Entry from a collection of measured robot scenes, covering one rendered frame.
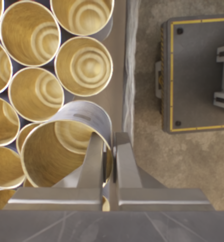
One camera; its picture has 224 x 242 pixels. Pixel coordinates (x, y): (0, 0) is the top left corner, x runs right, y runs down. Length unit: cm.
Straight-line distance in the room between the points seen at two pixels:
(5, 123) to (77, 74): 15
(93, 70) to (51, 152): 15
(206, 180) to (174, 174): 32
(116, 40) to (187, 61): 90
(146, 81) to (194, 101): 42
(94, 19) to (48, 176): 23
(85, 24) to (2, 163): 26
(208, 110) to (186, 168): 69
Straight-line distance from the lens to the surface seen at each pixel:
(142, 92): 142
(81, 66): 29
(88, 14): 30
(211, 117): 129
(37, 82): 31
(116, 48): 29
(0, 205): 37
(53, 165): 18
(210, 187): 197
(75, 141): 21
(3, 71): 34
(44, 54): 31
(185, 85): 117
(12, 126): 34
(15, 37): 28
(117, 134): 15
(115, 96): 30
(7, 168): 34
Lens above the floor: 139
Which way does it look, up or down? 75 degrees down
